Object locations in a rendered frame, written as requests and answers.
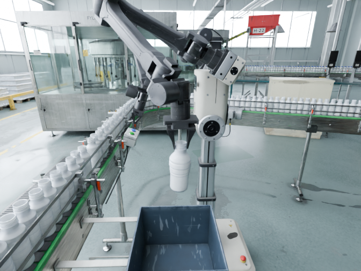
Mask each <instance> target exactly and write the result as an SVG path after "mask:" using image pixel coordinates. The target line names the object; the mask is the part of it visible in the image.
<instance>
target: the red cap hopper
mask: <svg viewBox="0 0 361 271"><path fill-rule="evenodd" d="M280 15H281V14H272V15H252V16H248V28H250V29H251V31H252V32H251V33H250V30H249V33H248V34H247V45H246V56H245V60H246V63H245V65H247V58H248V59H249V60H250V61H251V62H252V63H253V64H254V62H253V61H252V59H251V58H250V57H249V56H268V58H266V59H265V60H264V61H263V62H262V63H263V64H265V63H266V62H267V61H268V60H269V59H270V61H269V66H271V67H272V66H273V60H274V55H275V48H276V41H277V33H278V26H279V18H280ZM272 30H273V34H272V35H264V34H266V33H268V32H270V31H272ZM270 36H272V37H270ZM255 38H272V45H271V53H270V54H267V55H247V54H248V43H249V39H255ZM268 87H269V83H266V89H265V96H268V89H269V88H268ZM243 93H244V82H243V85H242V95H243ZM259 93H260V95H261V96H262V98H264V95H263V94H262V93H261V92H260V91H259ZM241 98H242V96H241Z"/></svg>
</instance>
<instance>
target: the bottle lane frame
mask: <svg viewBox="0 0 361 271"><path fill-rule="evenodd" d="M114 156H116V160H117V159H118V157H119V158H120V151H119V145H118V144H117V145H116V147H115V148H114V150H113V151H112V153H111V154H110V156H109V157H108V159H107V160H106V161H105V163H104V164H103V166H102V168H101V169H100V171H99V172H98V174H97V175H96V176H98V179H105V182H100V186H101V190H98V194H99V201H100V204H101V205H103V204H104V202H105V200H106V198H107V196H108V194H109V192H110V190H111V187H112V185H113V183H114V181H115V179H116V177H117V175H118V173H119V171H120V168H117V167H116V166H115V162H117V161H115V159H114ZM117 166H118V163H117ZM89 198H90V204H91V205H96V200H95V193H94V189H93V186H92V185H91V184H90V186H89V187H88V188H87V190H86V192H84V195H83V197H82V198H80V199H81V200H80V201H79V203H77V205H76V207H75V209H73V210H72V213H71V215H70V216H69V217H68V219H67V221H66V222H65V223H64V224H61V225H63V227H62V228H61V230H60V231H59V232H55V233H57V236H56V237H55V239H54V240H53V241H48V242H51V245H50V246H49V248H48V249H47V250H46V251H43V252H44V255H43V257H42V258H41V260H40V261H39V262H35V263H36V264H37V266H36V267H35V269H34V270H33V271H55V270H54V265H55V263H56V261H57V259H58V258H59V259H60V261H76V259H77V257H78V255H79V253H80V251H81V249H82V247H83V245H84V243H85V241H86V239H87V237H88V235H89V233H90V231H91V229H92V227H93V224H94V223H85V224H84V226H83V228H81V223H80V220H81V218H82V217H83V216H84V218H97V216H98V215H92V214H90V212H89V207H90V206H88V199H89ZM91 208H92V213H97V211H96V207H91ZM71 270H72V268H61V269H60V271H71Z"/></svg>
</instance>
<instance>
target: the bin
mask: <svg viewBox="0 0 361 271"><path fill-rule="evenodd" d="M112 222H136V227H135V231H134V236H133V241H132V245H131V250H130V253H129V256H97V257H89V260H76V261H60V259H59V258H58V259H57V261H56V263H55V265H54V270H55V271H60V269H61V268H98V267H126V271H229V269H228V265H227V261H226V257H225V253H224V250H223V246H222V242H221V238H220V235H219V230H218V227H217V224H216V220H215V216H214V212H213V208H212V205H166V206H140V210H139V214H138V217H110V218H84V216H83V217H82V218H81V220H80V223H81V228H83V226H84V224H85V223H112ZM102 258H128V259H115V260H95V259H102Z"/></svg>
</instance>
